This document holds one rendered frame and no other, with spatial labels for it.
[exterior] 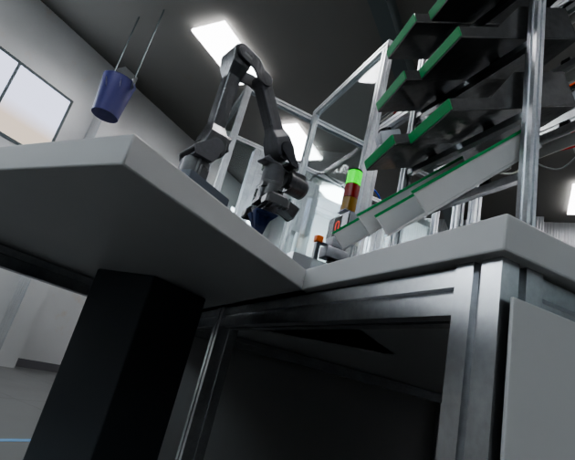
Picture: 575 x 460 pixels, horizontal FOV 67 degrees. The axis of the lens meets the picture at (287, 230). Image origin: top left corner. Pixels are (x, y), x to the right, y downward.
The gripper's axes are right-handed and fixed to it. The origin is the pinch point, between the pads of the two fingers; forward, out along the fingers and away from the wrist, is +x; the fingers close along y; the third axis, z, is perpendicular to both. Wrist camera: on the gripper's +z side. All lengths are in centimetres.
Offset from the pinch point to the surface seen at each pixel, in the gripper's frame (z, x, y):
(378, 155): 12.8, -15.0, -28.0
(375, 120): 37, -57, 16
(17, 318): -118, 41, 640
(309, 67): 144, -408, 421
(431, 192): 10, 2, -50
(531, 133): 24, -13, -55
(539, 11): 25, -40, -55
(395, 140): 12.1, -15.5, -34.5
